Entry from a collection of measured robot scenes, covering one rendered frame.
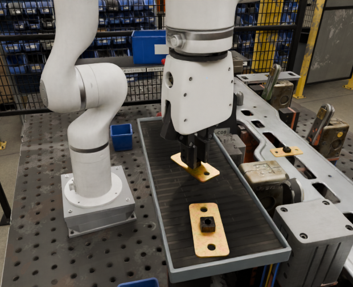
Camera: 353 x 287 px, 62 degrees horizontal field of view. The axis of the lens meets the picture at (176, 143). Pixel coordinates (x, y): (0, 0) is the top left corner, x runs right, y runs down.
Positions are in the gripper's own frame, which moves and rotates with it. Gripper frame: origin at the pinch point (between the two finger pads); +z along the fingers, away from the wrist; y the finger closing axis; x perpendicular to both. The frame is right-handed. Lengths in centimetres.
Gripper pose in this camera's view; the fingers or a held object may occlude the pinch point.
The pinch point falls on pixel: (195, 151)
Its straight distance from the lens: 45.7
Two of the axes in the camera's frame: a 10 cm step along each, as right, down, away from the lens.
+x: -6.0, -4.1, 6.9
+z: 0.0, 8.6, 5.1
